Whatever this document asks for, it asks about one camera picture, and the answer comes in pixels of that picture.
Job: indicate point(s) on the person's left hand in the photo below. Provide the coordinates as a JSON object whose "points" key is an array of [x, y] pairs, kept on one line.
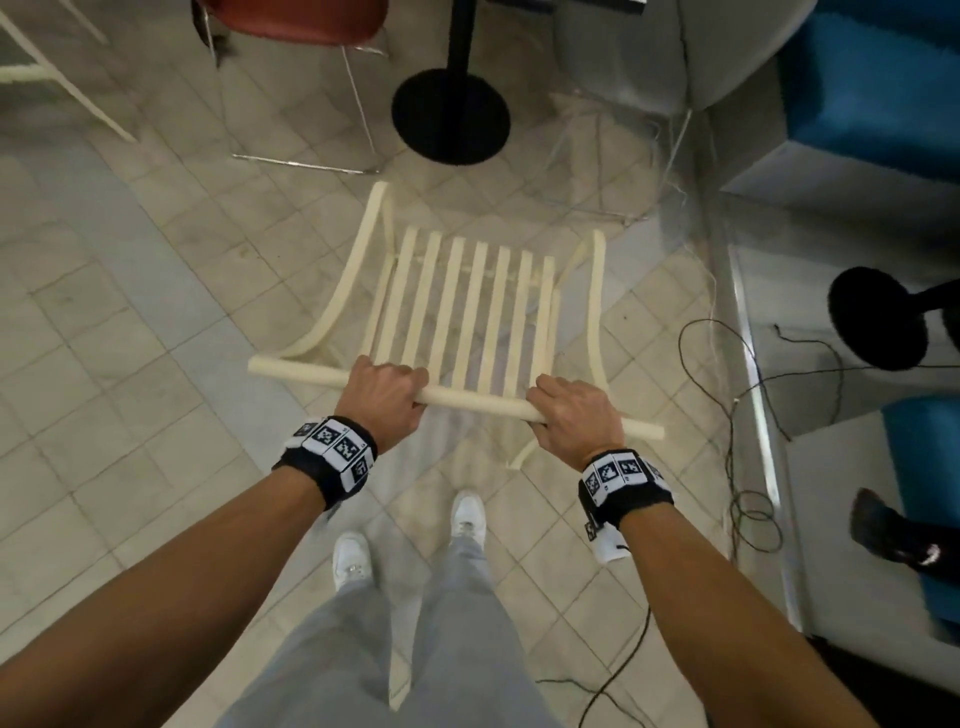
{"points": [[379, 405]]}

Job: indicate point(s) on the person's right hand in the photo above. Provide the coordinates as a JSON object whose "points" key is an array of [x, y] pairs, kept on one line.
{"points": [[581, 427]]}

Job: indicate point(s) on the person's right thumb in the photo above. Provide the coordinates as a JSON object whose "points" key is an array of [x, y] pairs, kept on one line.
{"points": [[541, 429]]}

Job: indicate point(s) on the person's left thumb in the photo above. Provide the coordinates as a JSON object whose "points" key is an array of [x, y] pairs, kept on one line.
{"points": [[417, 405]]}

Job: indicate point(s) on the cream wooden slatted chair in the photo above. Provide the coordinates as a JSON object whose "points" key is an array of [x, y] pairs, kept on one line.
{"points": [[471, 296]]}

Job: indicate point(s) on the person's right forearm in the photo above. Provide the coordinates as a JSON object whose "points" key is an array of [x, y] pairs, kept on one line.
{"points": [[727, 630]]}

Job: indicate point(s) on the person's left forearm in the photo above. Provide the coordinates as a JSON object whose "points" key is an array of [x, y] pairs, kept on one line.
{"points": [[165, 600]]}

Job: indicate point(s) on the black marker wristband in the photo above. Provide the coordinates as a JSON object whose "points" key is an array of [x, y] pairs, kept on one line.
{"points": [[622, 487], [330, 457]]}

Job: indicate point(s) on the white sneaker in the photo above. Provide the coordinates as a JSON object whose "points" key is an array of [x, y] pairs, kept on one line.
{"points": [[468, 517], [352, 562]]}

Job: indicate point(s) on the grey trousers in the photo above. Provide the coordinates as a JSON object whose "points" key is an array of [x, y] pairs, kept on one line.
{"points": [[450, 645]]}

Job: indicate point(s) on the black round-base stand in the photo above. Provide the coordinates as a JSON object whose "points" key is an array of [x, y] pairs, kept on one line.
{"points": [[450, 116], [874, 319]]}

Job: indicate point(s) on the blue upholstered seat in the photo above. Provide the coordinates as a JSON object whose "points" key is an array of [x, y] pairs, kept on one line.
{"points": [[926, 480], [877, 82]]}

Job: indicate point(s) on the red chair with metal legs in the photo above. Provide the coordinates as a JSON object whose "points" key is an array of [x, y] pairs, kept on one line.
{"points": [[292, 19]]}

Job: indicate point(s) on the white table frame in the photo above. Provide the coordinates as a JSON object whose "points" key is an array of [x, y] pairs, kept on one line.
{"points": [[64, 82]]}

